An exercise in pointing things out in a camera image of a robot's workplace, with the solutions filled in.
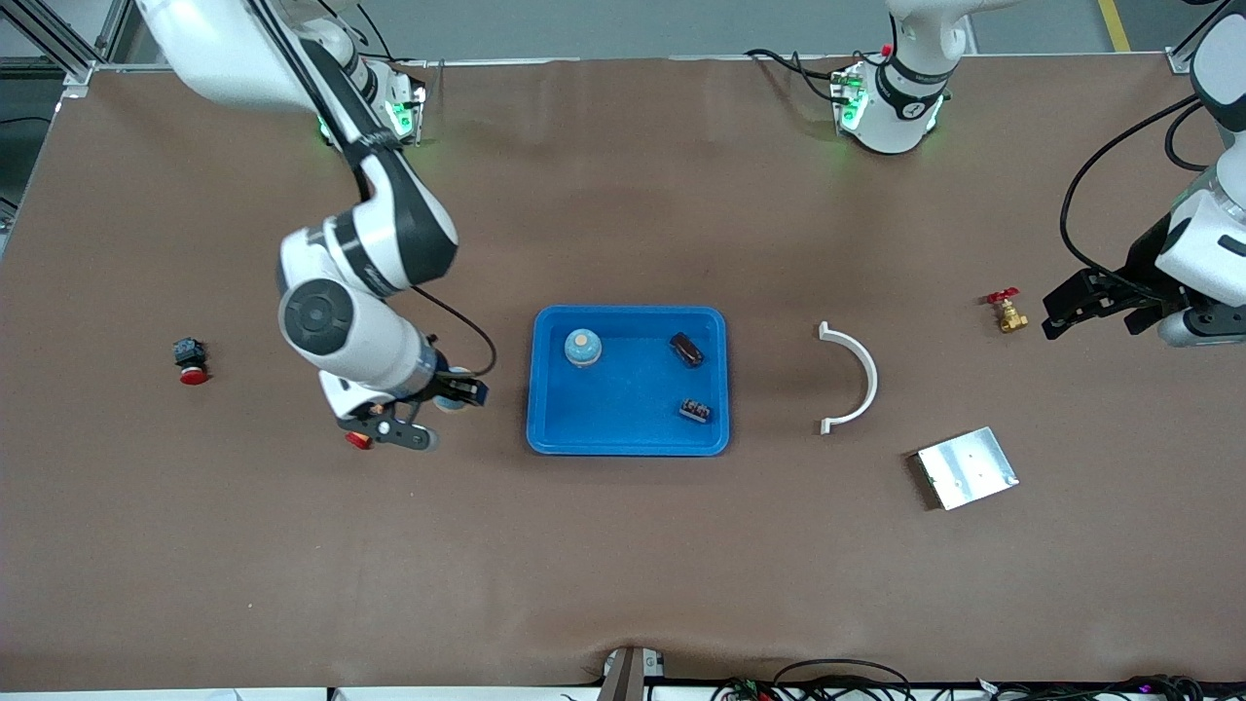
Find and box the black red emergency push button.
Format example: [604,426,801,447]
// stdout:
[172,337,210,387]

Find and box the white curved plastic bracket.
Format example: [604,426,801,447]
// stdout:
[816,320,880,436]

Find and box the black right arm base cable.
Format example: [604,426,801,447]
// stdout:
[336,8,429,93]

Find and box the aluminium frame beam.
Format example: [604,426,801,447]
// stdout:
[15,0,132,98]
[1168,0,1232,76]

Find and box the blue plastic tray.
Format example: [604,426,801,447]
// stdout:
[526,305,731,458]

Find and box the black cable bundle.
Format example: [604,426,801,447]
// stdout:
[711,659,916,701]
[973,675,1246,701]

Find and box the black arm base cable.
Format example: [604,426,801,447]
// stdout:
[745,47,858,103]
[336,8,429,93]

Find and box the silver metal plate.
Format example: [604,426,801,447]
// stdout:
[913,426,1020,512]

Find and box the brass valve with red handle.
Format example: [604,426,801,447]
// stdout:
[985,288,1030,335]

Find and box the black left arm base cable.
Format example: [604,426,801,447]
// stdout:
[745,47,858,103]

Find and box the grey metal table clamp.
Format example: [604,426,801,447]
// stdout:
[602,646,667,701]

